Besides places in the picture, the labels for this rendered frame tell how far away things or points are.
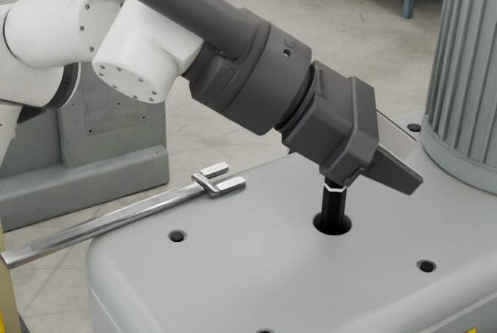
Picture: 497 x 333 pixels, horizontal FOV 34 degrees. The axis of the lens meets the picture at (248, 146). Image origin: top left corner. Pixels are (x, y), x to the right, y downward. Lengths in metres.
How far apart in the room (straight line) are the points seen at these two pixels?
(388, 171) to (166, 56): 0.21
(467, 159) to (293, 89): 0.25
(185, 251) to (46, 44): 0.23
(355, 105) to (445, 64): 0.16
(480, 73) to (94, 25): 0.36
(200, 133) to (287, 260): 3.65
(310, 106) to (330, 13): 5.13
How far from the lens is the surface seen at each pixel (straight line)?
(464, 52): 0.81
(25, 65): 0.86
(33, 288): 3.51
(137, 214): 0.77
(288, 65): 0.66
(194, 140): 4.30
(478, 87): 0.80
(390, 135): 0.75
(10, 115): 0.91
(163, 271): 0.72
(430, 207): 0.82
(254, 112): 0.66
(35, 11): 0.79
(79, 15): 0.73
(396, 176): 0.71
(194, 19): 0.62
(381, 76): 5.02
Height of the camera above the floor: 2.38
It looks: 34 degrees down
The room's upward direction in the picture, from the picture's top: 2 degrees clockwise
